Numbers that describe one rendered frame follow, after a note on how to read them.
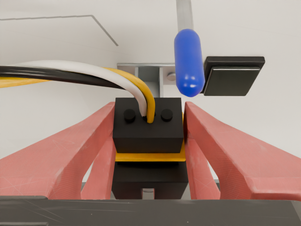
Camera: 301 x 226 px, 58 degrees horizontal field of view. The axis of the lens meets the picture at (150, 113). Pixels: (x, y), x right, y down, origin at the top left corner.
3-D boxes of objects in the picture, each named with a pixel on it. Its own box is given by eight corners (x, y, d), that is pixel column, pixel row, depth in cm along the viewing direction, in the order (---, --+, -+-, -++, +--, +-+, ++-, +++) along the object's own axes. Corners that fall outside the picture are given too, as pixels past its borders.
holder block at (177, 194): (120, 149, 20) (117, 204, 19) (111, 112, 16) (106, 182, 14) (176, 149, 21) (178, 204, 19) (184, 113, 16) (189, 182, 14)
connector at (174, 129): (124, 138, 16) (122, 170, 15) (114, 94, 12) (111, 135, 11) (174, 138, 16) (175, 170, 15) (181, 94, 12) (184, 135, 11)
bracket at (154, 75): (119, 82, 22) (115, 140, 19) (116, 63, 19) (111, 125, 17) (178, 82, 22) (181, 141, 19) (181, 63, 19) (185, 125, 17)
